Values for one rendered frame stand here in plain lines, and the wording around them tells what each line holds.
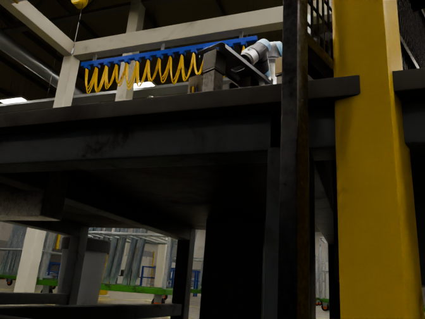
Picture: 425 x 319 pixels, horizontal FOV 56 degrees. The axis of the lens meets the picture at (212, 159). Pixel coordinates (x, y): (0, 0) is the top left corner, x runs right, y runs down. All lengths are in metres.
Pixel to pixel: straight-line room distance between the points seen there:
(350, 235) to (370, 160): 0.13
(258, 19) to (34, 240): 3.74
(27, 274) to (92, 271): 1.17
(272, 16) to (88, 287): 3.57
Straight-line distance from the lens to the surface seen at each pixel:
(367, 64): 0.77
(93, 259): 4.32
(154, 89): 10.67
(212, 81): 1.16
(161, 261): 8.16
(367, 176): 0.69
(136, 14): 11.43
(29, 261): 5.30
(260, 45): 2.03
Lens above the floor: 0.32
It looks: 18 degrees up
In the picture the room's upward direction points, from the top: 4 degrees clockwise
